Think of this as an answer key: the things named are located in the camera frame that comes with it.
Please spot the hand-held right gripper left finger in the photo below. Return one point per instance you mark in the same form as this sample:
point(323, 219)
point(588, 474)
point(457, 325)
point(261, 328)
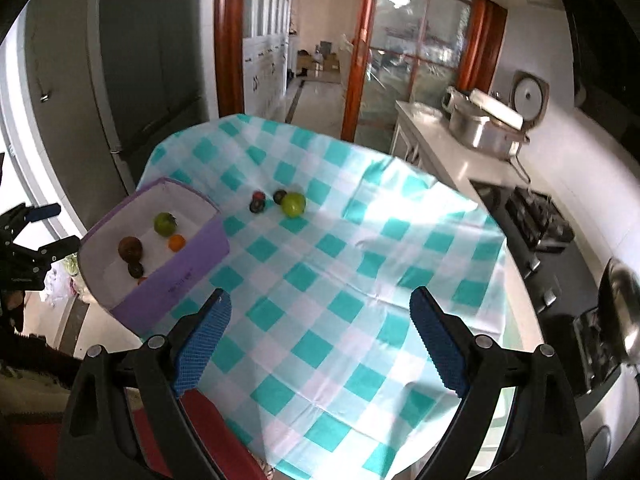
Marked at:
point(202, 345)

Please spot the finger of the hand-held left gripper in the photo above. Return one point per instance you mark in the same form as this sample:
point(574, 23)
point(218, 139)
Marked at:
point(44, 211)
point(62, 247)

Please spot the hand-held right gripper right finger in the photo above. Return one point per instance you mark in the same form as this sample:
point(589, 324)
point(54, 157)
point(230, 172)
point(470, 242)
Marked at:
point(440, 342)

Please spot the large brown fruit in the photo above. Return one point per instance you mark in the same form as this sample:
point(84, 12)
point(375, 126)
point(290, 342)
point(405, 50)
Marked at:
point(130, 248)

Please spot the purple storage box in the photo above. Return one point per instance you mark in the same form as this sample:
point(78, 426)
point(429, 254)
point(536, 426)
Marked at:
point(175, 280)

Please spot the green tomato with stem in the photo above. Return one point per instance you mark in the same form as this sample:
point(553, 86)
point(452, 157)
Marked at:
point(164, 225)

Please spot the white plastic bag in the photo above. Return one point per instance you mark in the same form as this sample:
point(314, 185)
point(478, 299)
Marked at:
point(65, 280)

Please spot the dark cloth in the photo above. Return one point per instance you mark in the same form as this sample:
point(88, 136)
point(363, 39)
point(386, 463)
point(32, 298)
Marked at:
point(35, 360)

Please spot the red stool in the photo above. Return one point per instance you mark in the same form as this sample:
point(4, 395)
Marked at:
point(215, 430)

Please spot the teal checked tablecloth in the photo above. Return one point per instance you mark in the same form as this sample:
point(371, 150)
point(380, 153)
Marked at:
point(350, 280)

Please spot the black gas stove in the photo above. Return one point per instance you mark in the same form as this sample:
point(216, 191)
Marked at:
point(535, 215)

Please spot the dark red fruit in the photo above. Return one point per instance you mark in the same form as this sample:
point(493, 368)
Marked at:
point(258, 194)

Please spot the smooth green fruit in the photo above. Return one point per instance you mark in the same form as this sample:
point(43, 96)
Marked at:
point(293, 205)

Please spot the grey refrigerator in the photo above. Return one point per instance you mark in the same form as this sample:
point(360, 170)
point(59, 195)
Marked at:
point(140, 60)

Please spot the stainless steel pot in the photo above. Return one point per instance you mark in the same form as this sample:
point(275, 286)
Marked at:
point(622, 310)

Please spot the white kitchen counter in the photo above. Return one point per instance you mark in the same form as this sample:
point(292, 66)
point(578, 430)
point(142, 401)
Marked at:
point(435, 135)

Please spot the open rice cooker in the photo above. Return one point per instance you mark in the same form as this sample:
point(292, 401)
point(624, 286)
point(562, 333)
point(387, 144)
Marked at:
point(477, 132)

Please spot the white pot lid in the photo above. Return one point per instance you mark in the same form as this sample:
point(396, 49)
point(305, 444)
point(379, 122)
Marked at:
point(497, 109)

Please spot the beige rice cooker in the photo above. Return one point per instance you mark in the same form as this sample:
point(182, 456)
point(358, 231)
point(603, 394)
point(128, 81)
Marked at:
point(531, 95)

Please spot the white hallway cabinets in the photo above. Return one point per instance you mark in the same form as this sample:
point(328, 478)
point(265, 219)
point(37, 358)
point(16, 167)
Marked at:
point(267, 35)

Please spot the wooden framed glass door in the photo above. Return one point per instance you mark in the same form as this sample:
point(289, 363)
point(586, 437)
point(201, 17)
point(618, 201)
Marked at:
point(360, 60)

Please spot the dark range hood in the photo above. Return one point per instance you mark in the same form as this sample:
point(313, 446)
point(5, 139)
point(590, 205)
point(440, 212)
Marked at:
point(600, 60)

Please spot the wooden door frame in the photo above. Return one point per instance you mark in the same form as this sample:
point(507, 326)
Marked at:
point(229, 35)

